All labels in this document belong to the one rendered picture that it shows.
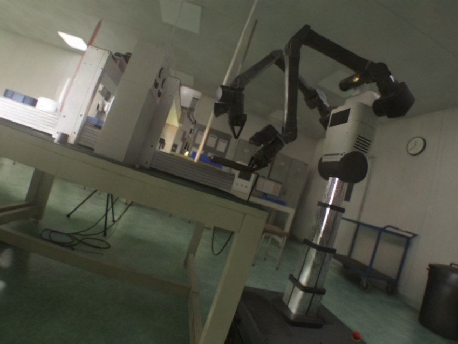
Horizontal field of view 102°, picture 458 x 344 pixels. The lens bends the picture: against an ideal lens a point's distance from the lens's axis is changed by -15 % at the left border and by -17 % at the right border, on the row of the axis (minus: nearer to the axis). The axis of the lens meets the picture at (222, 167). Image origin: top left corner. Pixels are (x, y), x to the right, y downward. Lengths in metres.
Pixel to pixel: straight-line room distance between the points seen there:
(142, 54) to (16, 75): 6.56
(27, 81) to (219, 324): 6.93
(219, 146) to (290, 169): 1.87
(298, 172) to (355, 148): 4.61
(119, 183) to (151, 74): 0.44
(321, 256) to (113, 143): 1.04
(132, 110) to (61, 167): 0.31
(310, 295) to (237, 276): 0.54
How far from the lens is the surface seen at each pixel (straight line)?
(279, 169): 5.51
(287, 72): 1.02
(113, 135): 0.87
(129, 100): 0.88
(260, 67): 1.21
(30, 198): 2.25
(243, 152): 5.21
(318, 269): 1.19
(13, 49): 7.76
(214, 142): 5.54
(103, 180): 0.71
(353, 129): 1.18
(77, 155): 0.74
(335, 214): 1.19
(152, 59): 0.93
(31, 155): 0.82
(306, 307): 1.24
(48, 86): 6.82
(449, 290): 3.05
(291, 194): 5.68
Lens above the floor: 0.79
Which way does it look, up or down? 4 degrees up
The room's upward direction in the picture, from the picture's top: 18 degrees clockwise
